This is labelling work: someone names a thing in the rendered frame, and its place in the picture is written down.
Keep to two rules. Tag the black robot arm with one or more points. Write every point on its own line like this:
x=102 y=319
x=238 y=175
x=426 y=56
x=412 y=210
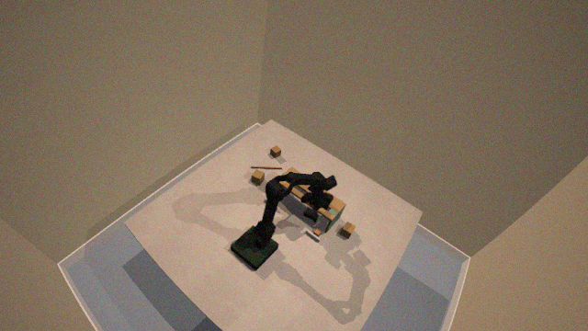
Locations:
x=275 y=193

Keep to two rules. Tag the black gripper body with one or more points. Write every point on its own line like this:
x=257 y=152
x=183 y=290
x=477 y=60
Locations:
x=317 y=203

